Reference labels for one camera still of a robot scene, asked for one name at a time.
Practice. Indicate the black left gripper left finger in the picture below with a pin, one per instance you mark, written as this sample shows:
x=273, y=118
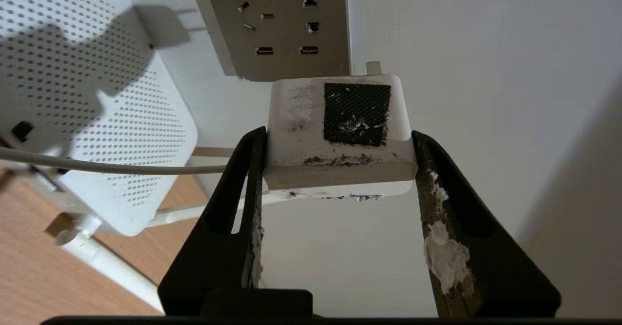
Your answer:
x=214, y=262

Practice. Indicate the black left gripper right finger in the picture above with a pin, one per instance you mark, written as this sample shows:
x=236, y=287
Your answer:
x=500, y=276

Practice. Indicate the white power adapter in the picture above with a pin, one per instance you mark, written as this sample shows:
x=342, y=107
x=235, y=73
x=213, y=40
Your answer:
x=301, y=140

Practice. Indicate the white router with antennas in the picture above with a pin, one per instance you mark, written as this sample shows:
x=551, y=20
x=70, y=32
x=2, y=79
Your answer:
x=121, y=145

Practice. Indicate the grey wall socket plate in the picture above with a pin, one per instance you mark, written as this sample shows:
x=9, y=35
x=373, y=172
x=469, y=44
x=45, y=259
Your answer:
x=282, y=33

